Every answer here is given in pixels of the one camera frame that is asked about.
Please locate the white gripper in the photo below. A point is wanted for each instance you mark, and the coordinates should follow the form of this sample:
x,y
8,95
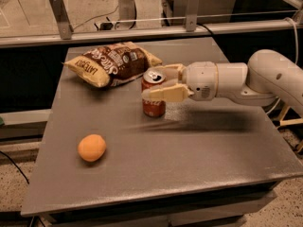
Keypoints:
x,y
200,79

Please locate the red coca-cola can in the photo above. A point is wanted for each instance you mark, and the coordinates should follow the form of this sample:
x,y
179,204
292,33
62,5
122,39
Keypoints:
x,y
151,78

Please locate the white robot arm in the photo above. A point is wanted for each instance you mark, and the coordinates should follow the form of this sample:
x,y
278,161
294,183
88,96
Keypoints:
x,y
266,76

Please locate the brown yellow chip bag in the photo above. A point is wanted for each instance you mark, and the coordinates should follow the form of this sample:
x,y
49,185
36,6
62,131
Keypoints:
x,y
113,64

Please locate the grey table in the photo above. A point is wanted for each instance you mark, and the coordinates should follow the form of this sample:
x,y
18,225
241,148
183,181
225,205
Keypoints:
x,y
198,154

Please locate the orange fruit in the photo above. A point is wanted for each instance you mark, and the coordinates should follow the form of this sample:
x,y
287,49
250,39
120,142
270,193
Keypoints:
x,y
91,147

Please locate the right metal rail bracket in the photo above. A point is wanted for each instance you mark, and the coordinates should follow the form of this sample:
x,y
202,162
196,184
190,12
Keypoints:
x,y
191,15

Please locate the metal rail bracket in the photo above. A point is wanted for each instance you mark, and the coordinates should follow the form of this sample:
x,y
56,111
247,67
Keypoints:
x,y
62,19
191,15

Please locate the yellow metal frame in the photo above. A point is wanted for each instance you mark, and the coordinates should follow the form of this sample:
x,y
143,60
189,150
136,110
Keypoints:
x,y
287,118

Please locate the metal guard rail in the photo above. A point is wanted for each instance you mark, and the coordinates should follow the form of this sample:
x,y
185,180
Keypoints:
x,y
146,34

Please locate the left metal rail bracket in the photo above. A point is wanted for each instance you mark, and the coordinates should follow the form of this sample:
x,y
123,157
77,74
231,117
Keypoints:
x,y
62,19

